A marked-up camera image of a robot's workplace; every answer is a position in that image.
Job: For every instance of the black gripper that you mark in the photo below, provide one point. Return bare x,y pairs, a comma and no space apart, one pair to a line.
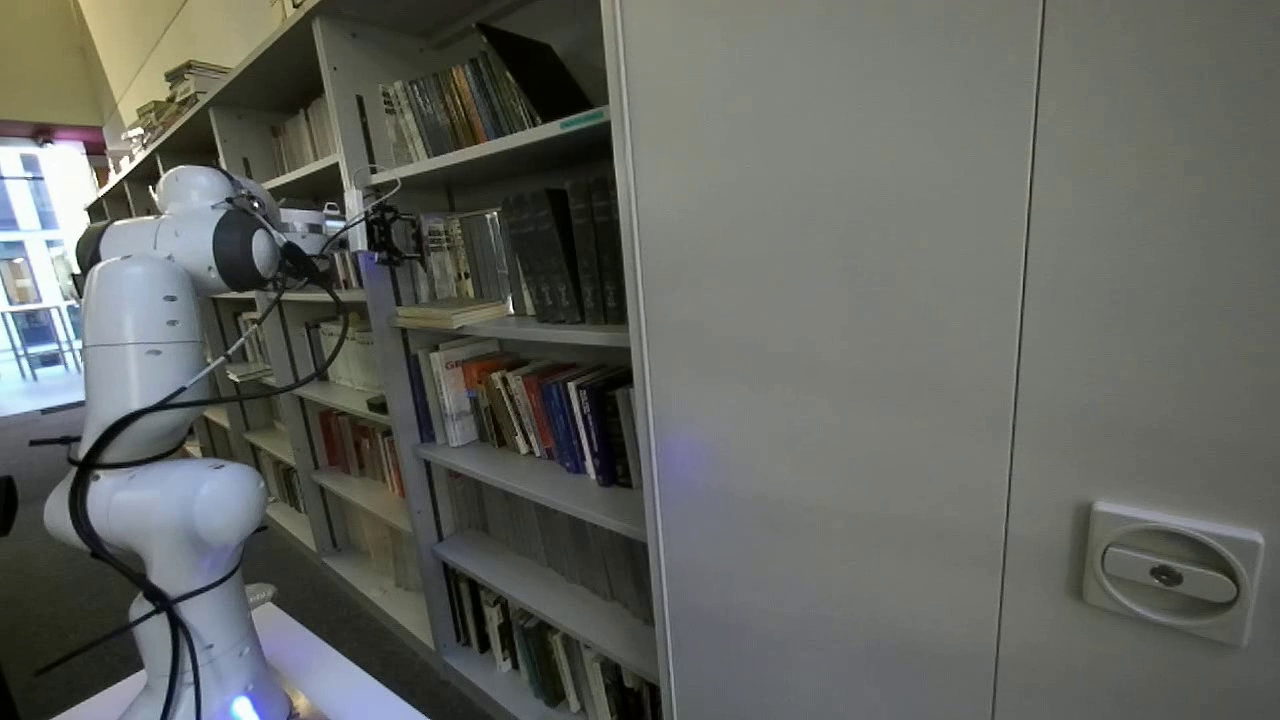
389,234

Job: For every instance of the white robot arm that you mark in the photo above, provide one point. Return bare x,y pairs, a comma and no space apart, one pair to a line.
164,520

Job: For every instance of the pile of flat books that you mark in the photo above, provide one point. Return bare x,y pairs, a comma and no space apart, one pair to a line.
450,317

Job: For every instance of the grey metal bookshelf right unit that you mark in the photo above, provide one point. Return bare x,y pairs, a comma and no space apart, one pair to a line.
490,124

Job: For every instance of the grey metal bookshelf unit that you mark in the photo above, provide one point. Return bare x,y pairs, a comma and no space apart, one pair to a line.
490,124
305,406

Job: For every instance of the grey metal bookshelf left unit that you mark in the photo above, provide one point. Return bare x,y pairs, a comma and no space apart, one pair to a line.
305,406

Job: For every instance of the white cabinet lock handle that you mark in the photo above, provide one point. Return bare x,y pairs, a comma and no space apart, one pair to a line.
1180,572

